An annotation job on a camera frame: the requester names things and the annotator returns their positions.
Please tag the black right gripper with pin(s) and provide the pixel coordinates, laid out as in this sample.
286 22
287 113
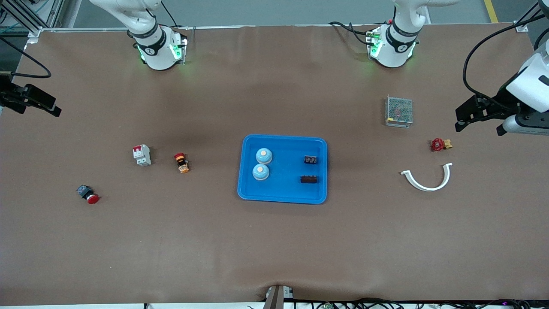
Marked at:
9 98

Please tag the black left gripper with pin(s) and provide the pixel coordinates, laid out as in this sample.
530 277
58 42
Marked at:
500 102

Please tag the black terminal block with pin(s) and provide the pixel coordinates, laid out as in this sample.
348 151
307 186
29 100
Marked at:
310 159

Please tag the black electrolytic capacitor block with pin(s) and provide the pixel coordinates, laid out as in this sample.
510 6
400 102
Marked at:
309 179

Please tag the blue call bell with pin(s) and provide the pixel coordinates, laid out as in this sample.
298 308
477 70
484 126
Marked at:
264 156
260 172

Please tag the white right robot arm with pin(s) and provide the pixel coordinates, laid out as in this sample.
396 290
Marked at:
156 56

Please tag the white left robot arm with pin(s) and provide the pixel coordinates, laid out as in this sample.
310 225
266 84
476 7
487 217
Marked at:
396 51

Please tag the blue plastic tray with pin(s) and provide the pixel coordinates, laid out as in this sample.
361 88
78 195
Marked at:
283 189

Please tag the metal mesh power supply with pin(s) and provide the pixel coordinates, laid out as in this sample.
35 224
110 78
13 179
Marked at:
399 111

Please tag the white curved plastic clip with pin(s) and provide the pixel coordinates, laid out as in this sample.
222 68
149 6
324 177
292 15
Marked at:
426 189

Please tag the red mushroom push button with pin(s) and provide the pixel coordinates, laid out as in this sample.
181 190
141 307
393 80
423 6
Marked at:
88 194

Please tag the white red circuit breaker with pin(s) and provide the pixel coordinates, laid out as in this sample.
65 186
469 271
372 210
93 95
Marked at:
142 155

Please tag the brown table mat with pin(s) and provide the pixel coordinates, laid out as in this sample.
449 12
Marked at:
274 249

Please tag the grey metal table clamp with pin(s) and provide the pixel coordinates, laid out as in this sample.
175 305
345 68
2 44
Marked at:
278 298

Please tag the aluminium frame corner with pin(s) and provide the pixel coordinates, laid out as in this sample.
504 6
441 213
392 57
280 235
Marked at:
21 17
532 15

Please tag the orange emergency stop switch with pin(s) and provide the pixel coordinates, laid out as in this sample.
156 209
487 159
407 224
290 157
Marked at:
182 163

